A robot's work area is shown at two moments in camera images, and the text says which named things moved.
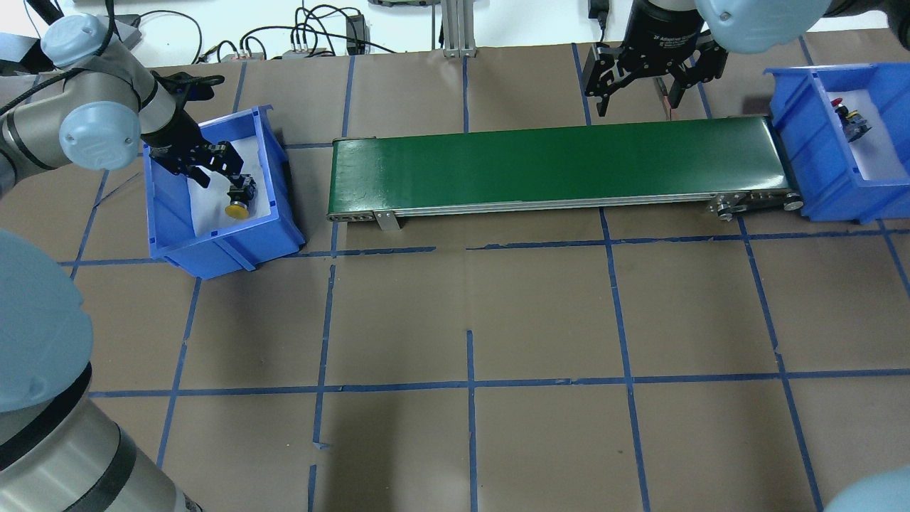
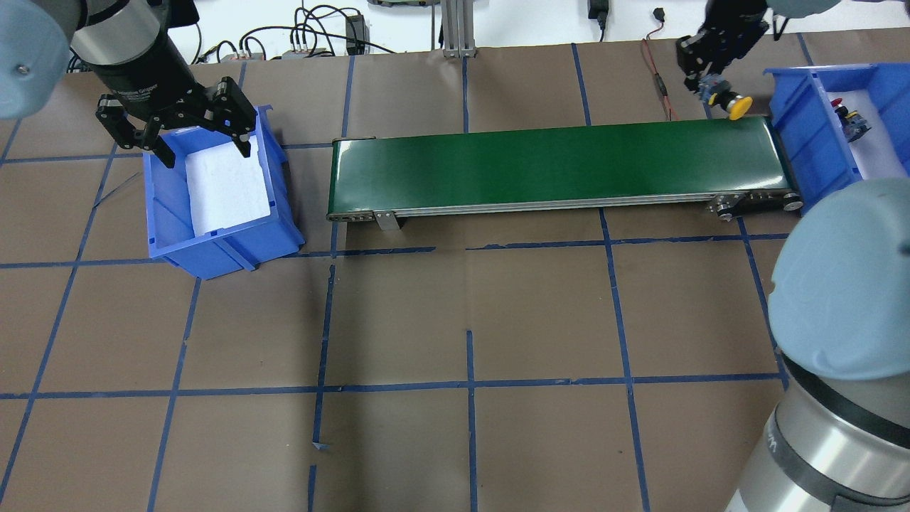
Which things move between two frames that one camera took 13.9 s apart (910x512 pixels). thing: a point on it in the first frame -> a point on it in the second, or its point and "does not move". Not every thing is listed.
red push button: (854, 124) does not move
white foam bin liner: (207, 205) does not move
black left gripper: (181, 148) -> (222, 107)
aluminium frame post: (458, 25) does not move
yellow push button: (240, 196) -> (736, 104)
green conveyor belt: (738, 163) does not move
